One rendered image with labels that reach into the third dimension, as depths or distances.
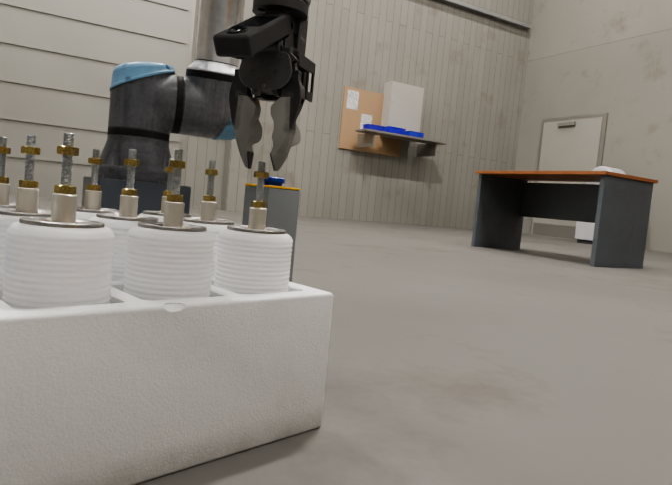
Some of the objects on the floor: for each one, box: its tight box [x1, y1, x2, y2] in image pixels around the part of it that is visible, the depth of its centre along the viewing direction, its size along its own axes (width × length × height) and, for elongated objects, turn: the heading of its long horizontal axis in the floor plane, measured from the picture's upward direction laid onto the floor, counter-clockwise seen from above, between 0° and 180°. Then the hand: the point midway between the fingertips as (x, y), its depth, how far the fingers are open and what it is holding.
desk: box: [471, 171, 658, 268], centre depth 462 cm, size 66×128×69 cm
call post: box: [242, 186, 300, 282], centre depth 97 cm, size 7×7×31 cm
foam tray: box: [0, 277, 333, 485], centre depth 72 cm, size 39×39×18 cm
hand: (260, 158), depth 70 cm, fingers open, 3 cm apart
